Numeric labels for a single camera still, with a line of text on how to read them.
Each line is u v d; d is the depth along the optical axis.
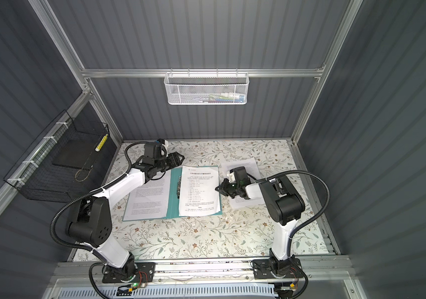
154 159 0.71
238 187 0.79
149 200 0.94
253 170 1.05
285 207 0.52
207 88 1.24
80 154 0.78
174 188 0.99
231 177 0.94
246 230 0.85
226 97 0.92
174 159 0.81
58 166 0.73
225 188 0.87
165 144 0.84
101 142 0.82
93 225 0.47
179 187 0.98
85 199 0.47
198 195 0.94
